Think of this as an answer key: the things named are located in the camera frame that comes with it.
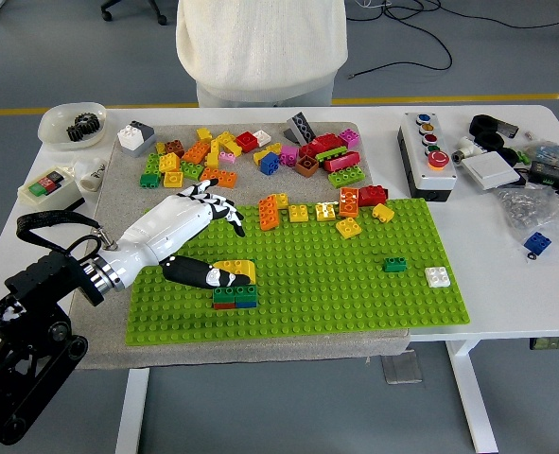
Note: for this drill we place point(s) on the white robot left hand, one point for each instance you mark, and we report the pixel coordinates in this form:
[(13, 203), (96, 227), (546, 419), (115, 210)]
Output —
[(165, 227)]

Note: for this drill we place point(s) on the yellow curved brick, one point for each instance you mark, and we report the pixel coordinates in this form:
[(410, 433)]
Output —
[(241, 267)]

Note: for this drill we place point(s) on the magenta square brick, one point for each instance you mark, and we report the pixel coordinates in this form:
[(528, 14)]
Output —
[(288, 157)]

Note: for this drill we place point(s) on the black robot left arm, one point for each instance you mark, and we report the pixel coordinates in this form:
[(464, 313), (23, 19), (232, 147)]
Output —
[(38, 284)]

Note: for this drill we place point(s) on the yellow square brick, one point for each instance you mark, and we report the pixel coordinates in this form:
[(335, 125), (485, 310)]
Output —
[(298, 214), (326, 212), (348, 228), (173, 179), (169, 162)]

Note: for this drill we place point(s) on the small dark green brick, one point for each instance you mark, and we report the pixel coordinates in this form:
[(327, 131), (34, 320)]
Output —
[(395, 265), (149, 180)]

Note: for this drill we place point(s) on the lime long brick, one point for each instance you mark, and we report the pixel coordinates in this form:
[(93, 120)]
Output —
[(152, 163), (347, 177)]

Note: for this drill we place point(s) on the orange long brick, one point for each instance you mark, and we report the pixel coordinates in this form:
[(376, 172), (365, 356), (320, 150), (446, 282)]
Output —
[(348, 202), (224, 176), (268, 213)]

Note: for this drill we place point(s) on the small yellow brick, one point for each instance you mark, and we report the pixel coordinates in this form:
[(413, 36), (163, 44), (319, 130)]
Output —
[(383, 214), (204, 135), (161, 148), (281, 201)]

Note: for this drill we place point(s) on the yellow narrow brick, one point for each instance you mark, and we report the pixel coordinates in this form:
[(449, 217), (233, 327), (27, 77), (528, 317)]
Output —
[(213, 156)]

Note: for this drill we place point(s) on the pink flat brick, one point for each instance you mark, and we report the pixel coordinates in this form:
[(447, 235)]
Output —
[(227, 158)]

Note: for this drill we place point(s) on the red flat brick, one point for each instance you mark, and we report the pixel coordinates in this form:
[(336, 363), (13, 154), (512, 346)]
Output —
[(223, 306)]

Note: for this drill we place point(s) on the white square brick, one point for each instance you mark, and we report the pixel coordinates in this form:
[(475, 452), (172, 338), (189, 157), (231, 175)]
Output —
[(437, 277), (130, 134)]

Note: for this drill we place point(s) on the blue flat brick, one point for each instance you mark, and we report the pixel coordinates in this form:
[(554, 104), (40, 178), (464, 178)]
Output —
[(246, 304)]

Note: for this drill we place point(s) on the red square brick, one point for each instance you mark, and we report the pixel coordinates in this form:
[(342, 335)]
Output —
[(247, 141)]

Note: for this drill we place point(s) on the green studded baseplate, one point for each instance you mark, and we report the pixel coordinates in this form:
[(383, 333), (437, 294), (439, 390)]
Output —
[(307, 284)]

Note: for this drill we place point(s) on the brown square brick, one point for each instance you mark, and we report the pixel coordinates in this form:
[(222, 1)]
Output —
[(307, 166)]

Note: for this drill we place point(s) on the grey patterned sloped brick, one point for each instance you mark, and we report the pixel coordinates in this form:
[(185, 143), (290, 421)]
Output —
[(300, 127)]

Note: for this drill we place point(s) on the large red brick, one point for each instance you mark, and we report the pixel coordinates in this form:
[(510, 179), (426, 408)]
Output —
[(324, 142)]

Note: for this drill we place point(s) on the lime flat brick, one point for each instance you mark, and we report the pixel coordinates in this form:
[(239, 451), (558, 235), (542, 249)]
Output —
[(331, 153)]

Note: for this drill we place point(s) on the red long brick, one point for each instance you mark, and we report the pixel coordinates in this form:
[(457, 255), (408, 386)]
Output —
[(341, 162)]

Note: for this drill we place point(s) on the white plastic tube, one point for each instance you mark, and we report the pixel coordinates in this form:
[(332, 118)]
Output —
[(94, 172)]

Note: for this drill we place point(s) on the black gear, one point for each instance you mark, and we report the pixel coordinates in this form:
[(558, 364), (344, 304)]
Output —
[(89, 123), (75, 133)]

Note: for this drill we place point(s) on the white bowl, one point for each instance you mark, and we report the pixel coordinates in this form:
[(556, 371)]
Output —
[(54, 125)]

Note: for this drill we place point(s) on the grey-brown mat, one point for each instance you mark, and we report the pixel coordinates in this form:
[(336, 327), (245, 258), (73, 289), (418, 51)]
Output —
[(260, 354)]

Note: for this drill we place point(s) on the white table leg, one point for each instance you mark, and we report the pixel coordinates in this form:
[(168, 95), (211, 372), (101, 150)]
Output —
[(132, 411), (477, 406)]

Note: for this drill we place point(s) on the person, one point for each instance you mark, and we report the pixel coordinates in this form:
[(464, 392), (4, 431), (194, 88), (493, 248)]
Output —
[(260, 47)]

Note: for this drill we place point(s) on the black office chair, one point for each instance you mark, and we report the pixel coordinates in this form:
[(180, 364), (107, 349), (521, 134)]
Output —
[(162, 19)]

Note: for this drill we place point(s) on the grey button control box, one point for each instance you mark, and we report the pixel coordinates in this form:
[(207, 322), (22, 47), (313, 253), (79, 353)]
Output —
[(425, 165)]

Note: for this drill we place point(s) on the white pipe fitting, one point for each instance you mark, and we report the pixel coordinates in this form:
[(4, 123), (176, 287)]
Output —
[(466, 149)]

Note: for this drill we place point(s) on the grey black block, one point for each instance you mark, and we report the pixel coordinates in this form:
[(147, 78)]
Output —
[(508, 128)]

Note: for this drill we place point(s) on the small green part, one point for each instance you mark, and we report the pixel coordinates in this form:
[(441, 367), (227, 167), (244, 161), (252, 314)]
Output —
[(524, 156)]

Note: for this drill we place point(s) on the clear bag of screws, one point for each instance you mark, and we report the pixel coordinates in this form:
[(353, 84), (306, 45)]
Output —
[(539, 208)]

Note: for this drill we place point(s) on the black power adapter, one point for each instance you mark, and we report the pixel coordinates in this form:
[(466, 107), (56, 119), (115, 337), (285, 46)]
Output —
[(551, 175)]

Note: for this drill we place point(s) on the clear bag of parts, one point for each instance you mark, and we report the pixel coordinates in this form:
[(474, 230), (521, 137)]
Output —
[(551, 152)]

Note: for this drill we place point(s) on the table control panel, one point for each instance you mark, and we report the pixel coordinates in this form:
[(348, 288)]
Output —
[(555, 343)]

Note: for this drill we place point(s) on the beige switch box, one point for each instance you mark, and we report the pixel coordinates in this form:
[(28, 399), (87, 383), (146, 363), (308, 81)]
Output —
[(42, 186)]

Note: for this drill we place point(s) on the white switch plate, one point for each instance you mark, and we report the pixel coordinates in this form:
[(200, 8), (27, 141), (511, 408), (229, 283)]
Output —
[(491, 171)]

